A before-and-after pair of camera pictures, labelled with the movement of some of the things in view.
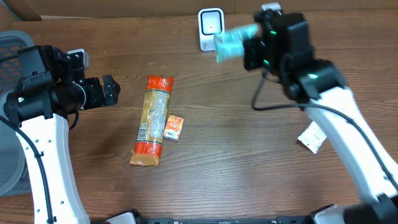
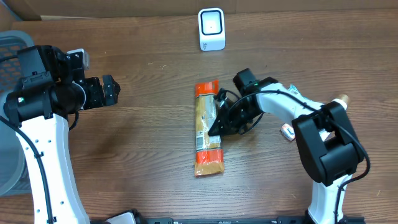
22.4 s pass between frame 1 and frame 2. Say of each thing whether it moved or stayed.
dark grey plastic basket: stayed
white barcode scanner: stayed
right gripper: moved
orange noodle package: moved
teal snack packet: moved
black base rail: stayed
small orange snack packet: moved
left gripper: stayed
